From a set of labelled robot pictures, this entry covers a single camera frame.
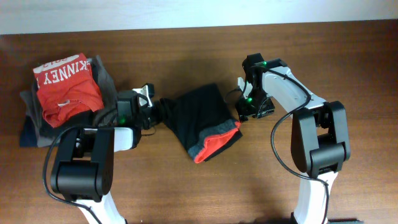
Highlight black leggings with grey-red waistband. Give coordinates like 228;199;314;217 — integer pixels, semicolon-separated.
154;83;243;164

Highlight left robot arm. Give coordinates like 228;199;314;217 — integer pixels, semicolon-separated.
42;83;155;223

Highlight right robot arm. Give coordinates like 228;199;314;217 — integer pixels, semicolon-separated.
235;53;351;224

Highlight black folded garment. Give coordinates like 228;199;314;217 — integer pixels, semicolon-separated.
39;107;116;138

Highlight red folded t-shirt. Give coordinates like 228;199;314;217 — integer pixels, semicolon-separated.
33;53;104;128

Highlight grey folded garment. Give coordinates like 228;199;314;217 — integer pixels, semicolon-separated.
20;55;118;147

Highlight navy blue folded garment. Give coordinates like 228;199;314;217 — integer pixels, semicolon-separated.
19;116;38;147

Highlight right black cable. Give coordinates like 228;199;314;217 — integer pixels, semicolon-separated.
224;68;330;224

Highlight black cable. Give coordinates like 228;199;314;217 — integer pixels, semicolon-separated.
42;93;156;224
224;68;330;224

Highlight left black cable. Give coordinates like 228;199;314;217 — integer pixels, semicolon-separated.
42;93;156;224

